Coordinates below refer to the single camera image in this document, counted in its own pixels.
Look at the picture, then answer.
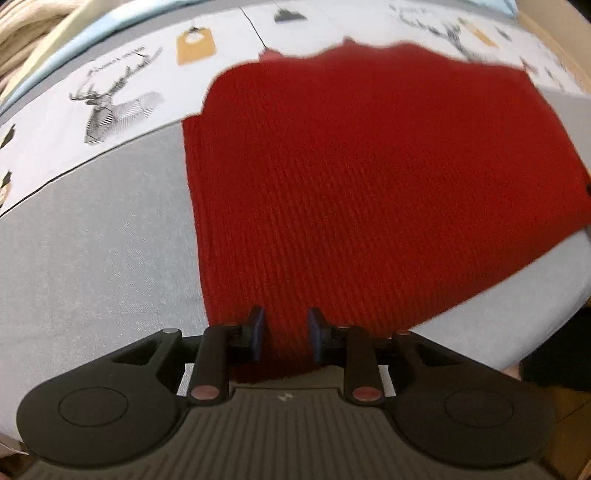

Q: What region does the grey printed bed sheet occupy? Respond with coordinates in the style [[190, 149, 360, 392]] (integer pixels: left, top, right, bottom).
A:
[[0, 0, 591, 446]]

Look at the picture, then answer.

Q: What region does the wooden bed frame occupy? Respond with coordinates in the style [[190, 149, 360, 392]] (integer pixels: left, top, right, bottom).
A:
[[517, 0, 591, 99]]

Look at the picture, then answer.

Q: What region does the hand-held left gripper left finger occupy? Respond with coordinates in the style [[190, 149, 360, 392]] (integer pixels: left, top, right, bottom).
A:
[[110, 305, 267, 407]]

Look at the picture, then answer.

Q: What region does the red knit sweater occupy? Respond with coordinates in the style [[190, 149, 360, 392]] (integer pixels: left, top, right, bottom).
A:
[[182, 38, 591, 385]]

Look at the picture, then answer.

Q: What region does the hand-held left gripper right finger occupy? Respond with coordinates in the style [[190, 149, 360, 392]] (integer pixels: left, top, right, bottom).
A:
[[307, 307, 463, 407]]

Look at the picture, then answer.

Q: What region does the cream folded blanket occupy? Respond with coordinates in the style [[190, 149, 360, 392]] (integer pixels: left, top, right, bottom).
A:
[[0, 0, 93, 95]]

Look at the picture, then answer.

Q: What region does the light blue folded quilt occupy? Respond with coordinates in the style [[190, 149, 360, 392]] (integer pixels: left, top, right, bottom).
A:
[[0, 4, 118, 112]]

